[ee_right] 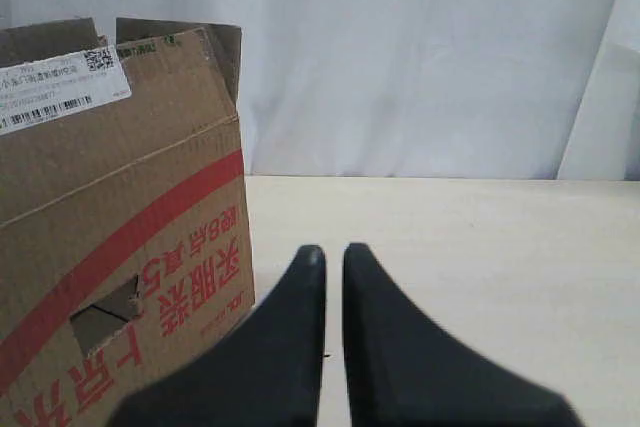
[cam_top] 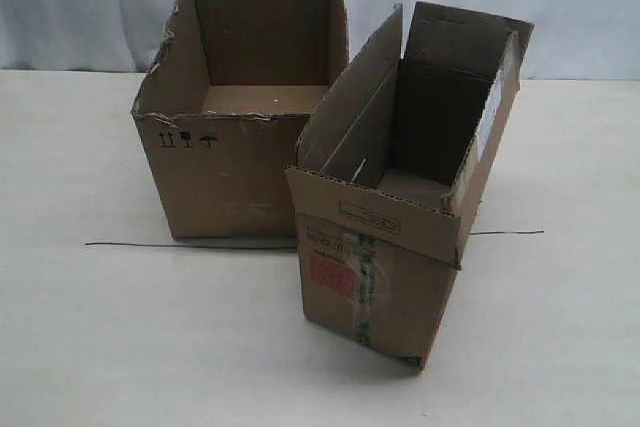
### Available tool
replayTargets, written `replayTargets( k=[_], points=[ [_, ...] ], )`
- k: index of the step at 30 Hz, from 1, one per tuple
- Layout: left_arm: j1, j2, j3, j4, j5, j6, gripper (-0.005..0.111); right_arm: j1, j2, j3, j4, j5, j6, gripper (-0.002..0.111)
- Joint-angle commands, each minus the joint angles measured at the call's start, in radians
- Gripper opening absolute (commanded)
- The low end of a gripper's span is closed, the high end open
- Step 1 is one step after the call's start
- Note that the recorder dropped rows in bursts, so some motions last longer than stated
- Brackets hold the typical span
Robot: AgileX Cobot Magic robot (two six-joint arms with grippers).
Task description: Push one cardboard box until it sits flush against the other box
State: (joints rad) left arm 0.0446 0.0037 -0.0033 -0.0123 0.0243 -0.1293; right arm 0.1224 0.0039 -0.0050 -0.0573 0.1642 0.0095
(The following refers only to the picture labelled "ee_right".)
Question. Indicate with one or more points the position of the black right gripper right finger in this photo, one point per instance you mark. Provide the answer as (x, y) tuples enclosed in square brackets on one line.
[(403, 369)]

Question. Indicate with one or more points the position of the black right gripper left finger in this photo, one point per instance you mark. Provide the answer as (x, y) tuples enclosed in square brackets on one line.
[(266, 372)]

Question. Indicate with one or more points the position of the tall taped cardboard box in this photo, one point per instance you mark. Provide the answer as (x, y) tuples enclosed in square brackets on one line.
[(125, 246)]

